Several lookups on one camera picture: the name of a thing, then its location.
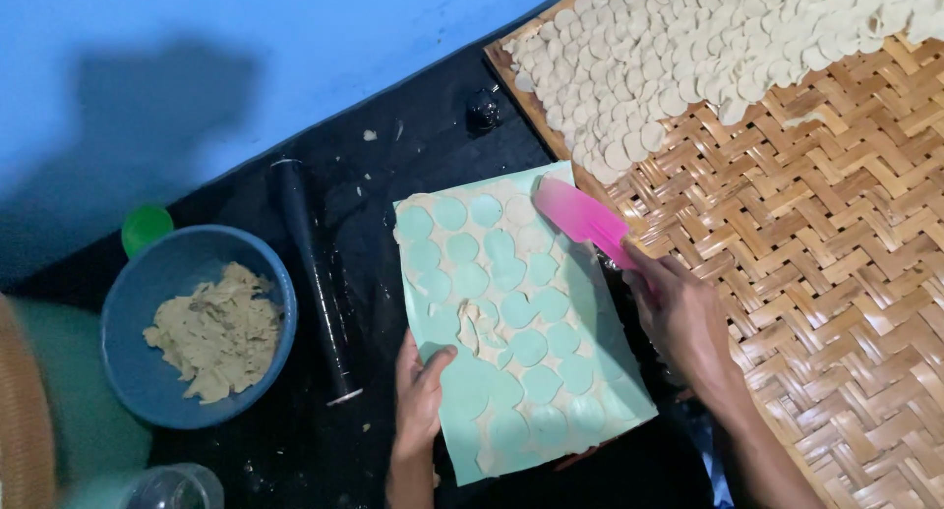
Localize heap of round dough discs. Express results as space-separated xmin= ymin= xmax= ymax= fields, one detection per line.
xmin=503 ymin=0 xmax=944 ymax=186

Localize dough scraps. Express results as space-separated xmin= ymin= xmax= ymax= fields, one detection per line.
xmin=143 ymin=262 xmax=285 ymax=405

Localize pink plastic scraper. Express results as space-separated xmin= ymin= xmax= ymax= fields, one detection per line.
xmin=532 ymin=176 xmax=640 ymax=272

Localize person's right hand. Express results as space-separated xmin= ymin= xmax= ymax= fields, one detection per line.
xmin=621 ymin=240 xmax=736 ymax=392

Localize woven bamboo tray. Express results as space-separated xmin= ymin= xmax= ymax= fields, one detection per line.
xmin=484 ymin=0 xmax=944 ymax=509

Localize blue plastic bowl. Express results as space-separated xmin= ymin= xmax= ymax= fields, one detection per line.
xmin=100 ymin=224 xmax=299 ymax=430

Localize person's left hand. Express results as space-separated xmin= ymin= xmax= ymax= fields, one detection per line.
xmin=394 ymin=329 xmax=459 ymax=460

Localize light green cutting mat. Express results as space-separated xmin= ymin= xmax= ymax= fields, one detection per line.
xmin=393 ymin=161 xmax=659 ymax=487

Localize black plastic sheet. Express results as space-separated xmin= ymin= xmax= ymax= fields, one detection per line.
xmin=7 ymin=22 xmax=731 ymax=509

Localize black rolling pin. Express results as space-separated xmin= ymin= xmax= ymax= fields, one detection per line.
xmin=270 ymin=158 xmax=364 ymax=407

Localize green plastic cup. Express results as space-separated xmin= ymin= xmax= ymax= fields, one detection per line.
xmin=121 ymin=204 xmax=175 ymax=259

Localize small black round object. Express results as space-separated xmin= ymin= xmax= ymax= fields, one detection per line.
xmin=466 ymin=89 xmax=504 ymax=135

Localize rolled dough sheet with holes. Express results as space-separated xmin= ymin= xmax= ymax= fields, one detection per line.
xmin=394 ymin=171 xmax=644 ymax=475

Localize clear glass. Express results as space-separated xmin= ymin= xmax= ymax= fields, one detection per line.
xmin=118 ymin=462 xmax=225 ymax=509

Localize person's green clothing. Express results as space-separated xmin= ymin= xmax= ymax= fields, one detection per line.
xmin=0 ymin=294 xmax=154 ymax=509

